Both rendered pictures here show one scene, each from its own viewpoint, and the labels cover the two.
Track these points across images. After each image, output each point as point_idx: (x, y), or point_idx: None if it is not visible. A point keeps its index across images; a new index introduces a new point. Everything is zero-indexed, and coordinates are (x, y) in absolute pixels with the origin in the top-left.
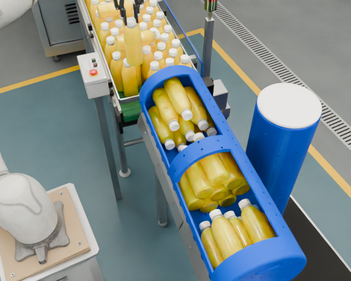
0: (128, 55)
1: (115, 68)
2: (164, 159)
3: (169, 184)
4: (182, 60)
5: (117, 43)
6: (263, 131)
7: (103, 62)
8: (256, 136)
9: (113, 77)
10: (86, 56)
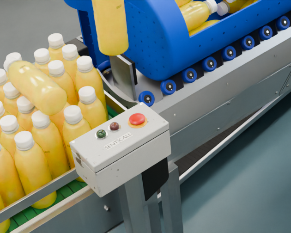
0: (126, 28)
1: (90, 128)
2: (268, 1)
3: (258, 55)
4: (62, 39)
5: (52, 103)
6: None
7: (14, 230)
8: None
9: None
10: (91, 151)
